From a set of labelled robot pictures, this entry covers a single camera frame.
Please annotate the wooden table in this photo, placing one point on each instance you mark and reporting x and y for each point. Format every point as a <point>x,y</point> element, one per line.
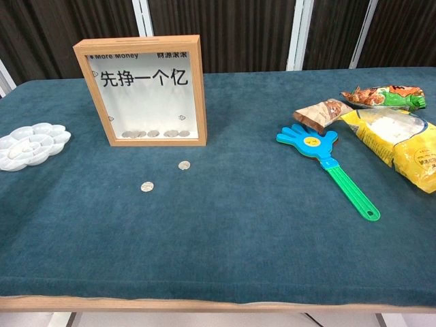
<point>102,304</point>

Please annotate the white partition post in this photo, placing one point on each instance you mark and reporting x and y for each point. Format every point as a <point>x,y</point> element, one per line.
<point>362,34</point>
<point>299,34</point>
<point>7,80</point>
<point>143,17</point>

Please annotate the blue hand clapper toy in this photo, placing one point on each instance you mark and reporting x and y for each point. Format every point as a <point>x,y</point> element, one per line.
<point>313,143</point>

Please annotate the silver coin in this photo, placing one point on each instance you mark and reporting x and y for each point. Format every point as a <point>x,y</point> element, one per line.
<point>169,133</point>
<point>147,186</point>
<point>184,165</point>
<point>184,133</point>
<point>128,135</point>
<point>153,133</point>
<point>140,134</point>

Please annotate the brown snack packet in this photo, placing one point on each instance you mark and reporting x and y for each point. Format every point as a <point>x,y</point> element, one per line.
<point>320,114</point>

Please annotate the orange green snack packet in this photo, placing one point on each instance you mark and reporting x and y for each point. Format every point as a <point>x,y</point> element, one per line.
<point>381,95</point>

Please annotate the yellow marshmallow bag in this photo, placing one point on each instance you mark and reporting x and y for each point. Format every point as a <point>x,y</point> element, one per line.
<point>415,160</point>

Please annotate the wooden coin box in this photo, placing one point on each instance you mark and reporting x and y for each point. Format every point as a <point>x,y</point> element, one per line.
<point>150,46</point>

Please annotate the teal table cloth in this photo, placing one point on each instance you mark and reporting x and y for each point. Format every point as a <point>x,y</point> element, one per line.
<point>218,238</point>

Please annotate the white flower paint palette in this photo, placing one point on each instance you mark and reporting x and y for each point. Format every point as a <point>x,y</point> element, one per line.
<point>34,146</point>

